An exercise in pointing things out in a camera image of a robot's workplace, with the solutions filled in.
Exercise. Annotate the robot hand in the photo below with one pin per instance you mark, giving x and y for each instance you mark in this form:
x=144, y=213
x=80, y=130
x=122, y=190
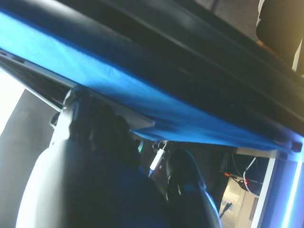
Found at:
x=54, y=166

